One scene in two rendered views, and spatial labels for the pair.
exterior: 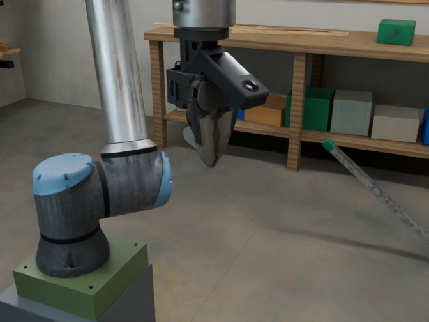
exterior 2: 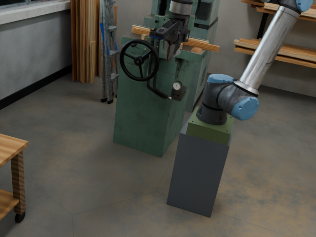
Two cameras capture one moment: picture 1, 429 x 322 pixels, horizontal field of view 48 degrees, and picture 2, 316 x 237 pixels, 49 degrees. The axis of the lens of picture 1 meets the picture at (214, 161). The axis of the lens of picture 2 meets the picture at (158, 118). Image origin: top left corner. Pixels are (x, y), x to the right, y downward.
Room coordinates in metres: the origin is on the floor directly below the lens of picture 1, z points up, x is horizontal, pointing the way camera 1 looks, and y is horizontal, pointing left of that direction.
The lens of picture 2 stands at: (0.44, -1.45, 1.53)
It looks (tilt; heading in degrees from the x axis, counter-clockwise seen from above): 27 degrees down; 80
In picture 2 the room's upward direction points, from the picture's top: 9 degrees clockwise
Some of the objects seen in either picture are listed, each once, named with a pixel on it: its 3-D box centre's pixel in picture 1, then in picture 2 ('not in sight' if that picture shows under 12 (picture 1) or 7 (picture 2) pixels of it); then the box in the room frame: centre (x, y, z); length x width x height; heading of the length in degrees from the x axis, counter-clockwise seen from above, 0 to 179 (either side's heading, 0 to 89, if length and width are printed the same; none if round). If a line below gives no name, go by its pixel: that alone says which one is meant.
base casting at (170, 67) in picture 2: not in sight; (161, 53); (0.84, 1.20, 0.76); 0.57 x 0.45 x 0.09; 64
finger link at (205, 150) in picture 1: (196, 138); (170, 51); (0.70, 0.03, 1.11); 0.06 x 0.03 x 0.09; 40
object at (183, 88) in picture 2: not in sight; (178, 92); (0.96, 0.85, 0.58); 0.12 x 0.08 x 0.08; 64
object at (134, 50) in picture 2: not in sight; (154, 50); (0.76, 1.04, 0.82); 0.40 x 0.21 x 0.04; 154
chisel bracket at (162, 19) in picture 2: not in sight; (161, 20); (0.80, 1.11, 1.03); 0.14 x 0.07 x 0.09; 64
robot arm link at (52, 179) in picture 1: (69, 193); (219, 90); (1.09, 0.37, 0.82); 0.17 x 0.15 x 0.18; 114
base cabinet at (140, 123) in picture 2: not in sight; (154, 98); (0.84, 1.20, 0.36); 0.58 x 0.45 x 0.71; 64
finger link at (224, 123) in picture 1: (211, 134); (175, 52); (0.72, 0.00, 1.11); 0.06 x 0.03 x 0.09; 40
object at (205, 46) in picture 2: not in sight; (175, 39); (0.90, 1.04, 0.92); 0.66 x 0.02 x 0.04; 154
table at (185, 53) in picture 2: not in sight; (162, 47); (0.81, 0.96, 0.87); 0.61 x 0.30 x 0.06; 154
